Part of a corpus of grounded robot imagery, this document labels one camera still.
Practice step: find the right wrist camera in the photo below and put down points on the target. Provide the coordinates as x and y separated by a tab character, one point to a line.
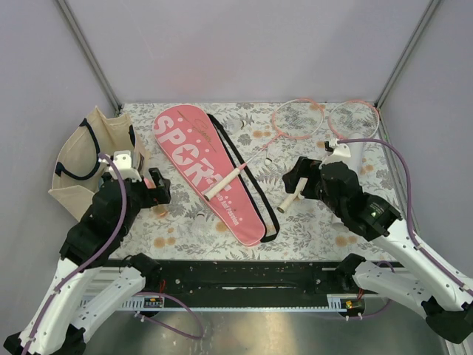
336	152

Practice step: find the peach drink bottle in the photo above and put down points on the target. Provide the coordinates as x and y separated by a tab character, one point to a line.
160	210

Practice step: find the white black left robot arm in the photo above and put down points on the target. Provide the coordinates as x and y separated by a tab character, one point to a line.
62	325

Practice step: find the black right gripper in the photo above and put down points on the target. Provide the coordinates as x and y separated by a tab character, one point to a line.
305	167

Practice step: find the cream canvas tote bag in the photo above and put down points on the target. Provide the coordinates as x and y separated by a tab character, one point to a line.
78	171

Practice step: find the white shuttlecock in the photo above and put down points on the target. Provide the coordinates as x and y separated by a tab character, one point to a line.
272	153
234	125

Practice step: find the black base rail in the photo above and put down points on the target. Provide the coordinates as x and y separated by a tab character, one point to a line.
245	285

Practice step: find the floral table mat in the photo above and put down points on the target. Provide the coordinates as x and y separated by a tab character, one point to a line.
191	231

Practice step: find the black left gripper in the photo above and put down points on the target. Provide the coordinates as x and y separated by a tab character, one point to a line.
162	191

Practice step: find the white shuttlecock tube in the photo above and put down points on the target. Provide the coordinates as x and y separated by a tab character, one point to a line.
354	163

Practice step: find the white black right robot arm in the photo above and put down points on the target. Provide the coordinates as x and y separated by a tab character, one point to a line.
438	292

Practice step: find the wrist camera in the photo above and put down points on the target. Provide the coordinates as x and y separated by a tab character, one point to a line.
129	164
336	152

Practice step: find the pink racket on cover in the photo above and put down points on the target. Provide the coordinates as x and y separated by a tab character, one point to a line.
296	119

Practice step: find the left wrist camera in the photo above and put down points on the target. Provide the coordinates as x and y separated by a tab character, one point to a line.
129	164

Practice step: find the pink white racket right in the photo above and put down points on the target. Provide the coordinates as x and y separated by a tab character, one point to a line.
353	119

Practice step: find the pink racket cover bag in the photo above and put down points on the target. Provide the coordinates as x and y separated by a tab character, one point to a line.
201	150

